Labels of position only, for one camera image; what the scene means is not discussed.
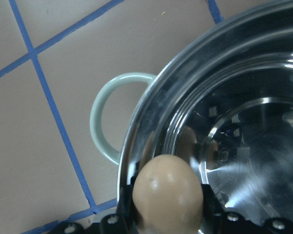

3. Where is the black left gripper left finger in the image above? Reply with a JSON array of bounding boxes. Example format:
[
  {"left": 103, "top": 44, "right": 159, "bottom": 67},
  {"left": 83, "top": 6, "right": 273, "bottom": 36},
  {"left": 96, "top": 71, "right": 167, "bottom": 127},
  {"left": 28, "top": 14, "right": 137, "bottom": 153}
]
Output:
[{"left": 99, "top": 180, "right": 139, "bottom": 234}]

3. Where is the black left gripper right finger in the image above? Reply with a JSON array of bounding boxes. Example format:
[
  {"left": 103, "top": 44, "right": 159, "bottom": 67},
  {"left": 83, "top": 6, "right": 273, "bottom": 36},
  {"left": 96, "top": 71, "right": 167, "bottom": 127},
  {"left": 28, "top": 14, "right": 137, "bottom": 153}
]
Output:
[{"left": 201, "top": 184, "right": 223, "bottom": 231}]

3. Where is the brown egg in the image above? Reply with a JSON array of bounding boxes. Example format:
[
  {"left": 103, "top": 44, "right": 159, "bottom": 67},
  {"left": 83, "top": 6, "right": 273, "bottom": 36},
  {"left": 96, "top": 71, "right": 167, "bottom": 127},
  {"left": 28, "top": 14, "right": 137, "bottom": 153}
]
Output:
[{"left": 132, "top": 155, "right": 204, "bottom": 234}]

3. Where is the mint green electric pot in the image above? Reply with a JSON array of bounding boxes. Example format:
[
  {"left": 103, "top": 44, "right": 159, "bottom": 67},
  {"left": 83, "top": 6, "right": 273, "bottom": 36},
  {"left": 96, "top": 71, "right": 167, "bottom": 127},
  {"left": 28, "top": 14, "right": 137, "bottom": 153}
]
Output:
[{"left": 90, "top": 0, "right": 293, "bottom": 234}]

